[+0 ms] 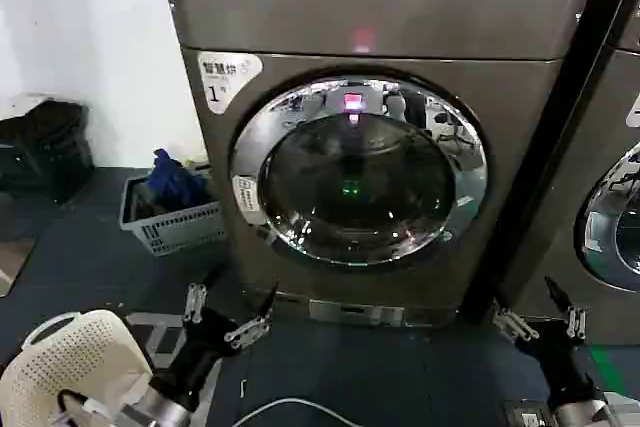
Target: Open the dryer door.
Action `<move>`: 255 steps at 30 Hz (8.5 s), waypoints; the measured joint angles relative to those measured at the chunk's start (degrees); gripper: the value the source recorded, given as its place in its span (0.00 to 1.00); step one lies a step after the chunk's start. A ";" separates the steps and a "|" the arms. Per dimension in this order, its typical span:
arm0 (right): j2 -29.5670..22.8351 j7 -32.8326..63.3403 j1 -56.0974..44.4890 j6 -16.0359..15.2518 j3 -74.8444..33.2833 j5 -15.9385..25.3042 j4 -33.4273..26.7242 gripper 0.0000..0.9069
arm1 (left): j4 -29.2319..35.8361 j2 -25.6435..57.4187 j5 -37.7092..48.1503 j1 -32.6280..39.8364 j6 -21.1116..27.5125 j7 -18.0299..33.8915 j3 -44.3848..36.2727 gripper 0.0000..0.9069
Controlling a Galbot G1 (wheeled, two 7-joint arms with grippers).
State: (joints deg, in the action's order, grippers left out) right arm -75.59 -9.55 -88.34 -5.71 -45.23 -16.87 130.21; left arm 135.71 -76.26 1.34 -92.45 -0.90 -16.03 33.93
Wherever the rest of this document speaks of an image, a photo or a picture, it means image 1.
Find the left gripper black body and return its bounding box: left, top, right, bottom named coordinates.
left=148, top=304, right=238, bottom=412

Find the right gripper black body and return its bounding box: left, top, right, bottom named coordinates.
left=529, top=318, right=610, bottom=407

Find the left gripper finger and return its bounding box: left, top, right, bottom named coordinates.
left=182, top=280, right=209, bottom=324
left=223, top=281, right=280, bottom=351

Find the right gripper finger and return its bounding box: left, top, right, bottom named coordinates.
left=544, top=275, right=588, bottom=347
left=491, top=299, right=541, bottom=344

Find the black box device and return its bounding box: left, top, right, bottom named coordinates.
left=501, top=398, right=552, bottom=427

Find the grey slotted plastic basket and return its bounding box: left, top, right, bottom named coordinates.
left=118, top=173, right=227, bottom=259

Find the round glass dryer door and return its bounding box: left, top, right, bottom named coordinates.
left=573, top=140, right=640, bottom=294
left=229, top=75, right=489, bottom=265

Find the blue clothing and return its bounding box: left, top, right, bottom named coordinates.
left=151, top=147, right=202, bottom=209

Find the white perforated laundry basket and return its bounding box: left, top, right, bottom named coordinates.
left=0, top=310, right=157, bottom=427

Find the brown cardboard sheet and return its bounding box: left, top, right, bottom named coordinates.
left=0, top=235, right=39, bottom=299

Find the black bag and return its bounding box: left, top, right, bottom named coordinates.
left=0, top=99, right=97, bottom=204

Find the white number sticker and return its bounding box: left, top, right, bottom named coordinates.
left=196, top=50, right=264, bottom=115

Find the grey dryer with number sticker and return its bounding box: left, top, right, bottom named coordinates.
left=160, top=0, right=599, bottom=331

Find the white cable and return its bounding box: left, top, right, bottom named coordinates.
left=233, top=396, right=347, bottom=427

